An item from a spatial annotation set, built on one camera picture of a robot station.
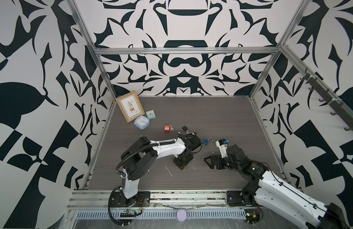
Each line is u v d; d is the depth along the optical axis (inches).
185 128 40.0
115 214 28.0
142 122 39.7
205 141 37.1
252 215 28.1
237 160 23.9
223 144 28.2
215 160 28.0
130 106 40.1
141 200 28.7
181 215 25.0
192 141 28.3
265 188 20.7
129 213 27.0
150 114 41.8
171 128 39.8
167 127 39.7
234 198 29.3
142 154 20.7
